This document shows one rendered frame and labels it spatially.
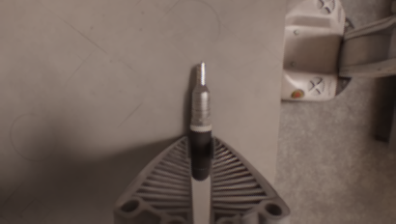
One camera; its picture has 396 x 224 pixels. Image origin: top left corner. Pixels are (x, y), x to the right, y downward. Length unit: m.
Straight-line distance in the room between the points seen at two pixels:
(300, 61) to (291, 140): 0.65
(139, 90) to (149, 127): 0.05
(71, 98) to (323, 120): 1.45
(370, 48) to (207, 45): 0.97
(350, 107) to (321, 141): 0.34
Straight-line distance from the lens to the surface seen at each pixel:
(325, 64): 1.04
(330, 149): 1.57
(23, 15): 0.30
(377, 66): 1.03
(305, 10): 0.94
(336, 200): 1.83
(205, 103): 0.16
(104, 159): 0.24
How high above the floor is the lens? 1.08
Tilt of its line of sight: 84 degrees down
